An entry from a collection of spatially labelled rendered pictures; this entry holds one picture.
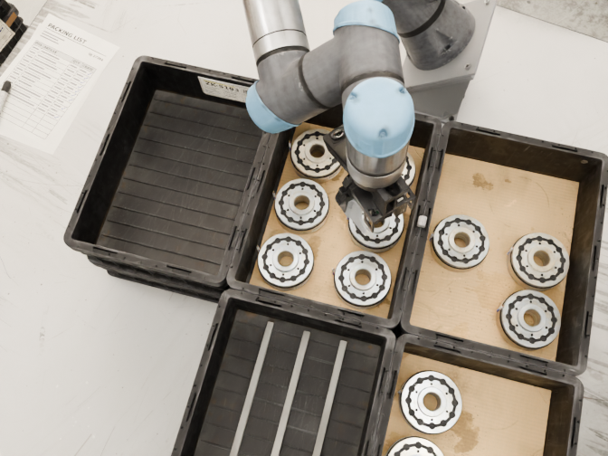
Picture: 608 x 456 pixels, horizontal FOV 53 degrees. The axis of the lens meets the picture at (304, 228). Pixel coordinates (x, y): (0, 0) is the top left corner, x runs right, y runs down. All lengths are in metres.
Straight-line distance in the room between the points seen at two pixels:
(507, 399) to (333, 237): 0.42
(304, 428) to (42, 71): 1.03
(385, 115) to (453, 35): 0.64
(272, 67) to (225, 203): 0.45
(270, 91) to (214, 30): 0.77
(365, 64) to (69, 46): 1.03
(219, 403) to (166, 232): 0.34
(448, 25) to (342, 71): 0.57
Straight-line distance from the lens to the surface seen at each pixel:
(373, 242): 1.11
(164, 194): 1.22
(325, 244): 1.14
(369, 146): 0.66
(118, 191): 1.25
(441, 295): 1.14
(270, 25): 0.82
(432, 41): 1.27
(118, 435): 1.29
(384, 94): 0.67
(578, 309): 1.12
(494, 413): 1.13
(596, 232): 1.14
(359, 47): 0.72
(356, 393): 1.10
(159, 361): 1.27
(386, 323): 1.01
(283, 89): 0.78
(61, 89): 1.56
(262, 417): 1.10
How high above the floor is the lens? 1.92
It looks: 71 degrees down
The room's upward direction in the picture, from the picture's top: 6 degrees counter-clockwise
